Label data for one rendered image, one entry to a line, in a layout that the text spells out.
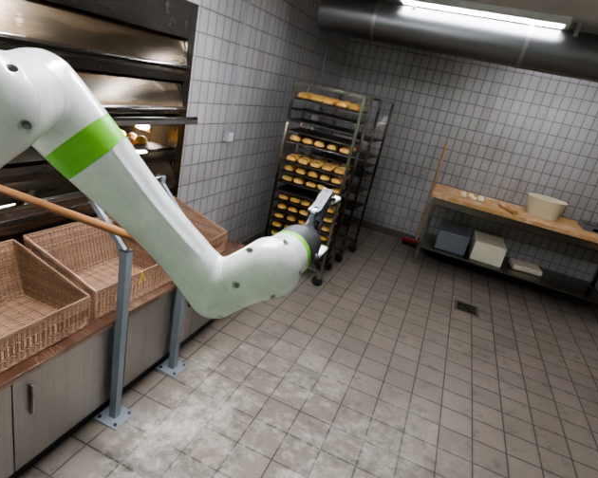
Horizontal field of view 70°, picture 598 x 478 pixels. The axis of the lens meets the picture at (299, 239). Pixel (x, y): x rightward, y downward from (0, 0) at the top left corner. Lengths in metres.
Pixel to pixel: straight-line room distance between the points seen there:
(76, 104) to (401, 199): 5.65
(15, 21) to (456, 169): 5.04
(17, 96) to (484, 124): 5.70
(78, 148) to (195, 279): 0.28
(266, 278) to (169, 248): 0.17
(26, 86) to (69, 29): 1.83
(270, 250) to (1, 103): 0.41
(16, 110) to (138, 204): 0.24
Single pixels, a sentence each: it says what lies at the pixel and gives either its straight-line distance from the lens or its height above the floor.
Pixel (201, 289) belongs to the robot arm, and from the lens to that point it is 0.78.
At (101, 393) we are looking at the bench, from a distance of 2.45.
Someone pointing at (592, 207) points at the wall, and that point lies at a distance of 6.28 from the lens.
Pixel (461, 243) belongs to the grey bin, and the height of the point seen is 0.39.
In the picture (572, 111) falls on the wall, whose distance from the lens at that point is 6.11.
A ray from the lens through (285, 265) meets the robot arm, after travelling 0.71.
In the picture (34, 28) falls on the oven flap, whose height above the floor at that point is 1.77.
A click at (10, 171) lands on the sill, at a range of 2.31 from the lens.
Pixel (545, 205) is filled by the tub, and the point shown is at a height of 1.06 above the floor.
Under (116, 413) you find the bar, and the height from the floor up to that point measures 0.04.
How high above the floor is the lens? 1.81
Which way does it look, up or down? 20 degrees down
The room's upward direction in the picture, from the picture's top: 13 degrees clockwise
